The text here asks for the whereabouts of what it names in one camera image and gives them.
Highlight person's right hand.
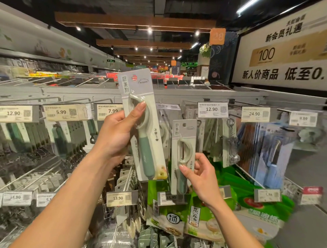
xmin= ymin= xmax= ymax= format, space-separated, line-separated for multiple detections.
xmin=178 ymin=152 xmax=224 ymax=208

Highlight person's left hand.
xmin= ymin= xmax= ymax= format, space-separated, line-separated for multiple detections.
xmin=92 ymin=101 xmax=148 ymax=167

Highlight green handled peeler packet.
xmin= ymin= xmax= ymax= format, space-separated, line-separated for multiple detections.
xmin=171 ymin=119 xmax=198 ymax=196
xmin=117 ymin=68 xmax=169 ymax=183
xmin=157 ymin=108 xmax=173 ymax=160

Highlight metal corkscrew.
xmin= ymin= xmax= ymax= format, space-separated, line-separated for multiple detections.
xmin=224 ymin=117 xmax=241 ymax=167

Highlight kitchen tools display rack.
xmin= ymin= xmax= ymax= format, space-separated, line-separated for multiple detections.
xmin=0 ymin=84 xmax=327 ymax=248

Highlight group of green packets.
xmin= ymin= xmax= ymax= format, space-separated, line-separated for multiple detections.
xmin=145 ymin=166 xmax=296 ymax=248

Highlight blue card packets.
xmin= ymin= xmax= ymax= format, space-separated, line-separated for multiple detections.
xmin=237 ymin=122 xmax=298 ymax=191

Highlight rows of hanging utensil packets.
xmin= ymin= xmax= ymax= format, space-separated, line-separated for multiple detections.
xmin=0 ymin=118 xmax=135 ymax=248

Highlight round steel cutter packet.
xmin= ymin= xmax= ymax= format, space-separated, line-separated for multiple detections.
xmin=298 ymin=125 xmax=326 ymax=152

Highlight black chalkboard pillar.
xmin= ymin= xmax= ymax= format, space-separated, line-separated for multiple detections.
xmin=208 ymin=32 xmax=239 ymax=86

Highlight green foliage ceiling decor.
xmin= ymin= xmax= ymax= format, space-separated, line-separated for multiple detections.
xmin=199 ymin=43 xmax=213 ymax=58

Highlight white promo sign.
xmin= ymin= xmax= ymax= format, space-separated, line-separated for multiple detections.
xmin=231 ymin=0 xmax=327 ymax=93

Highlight orange aisle number sign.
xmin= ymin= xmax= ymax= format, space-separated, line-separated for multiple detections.
xmin=209 ymin=28 xmax=227 ymax=46

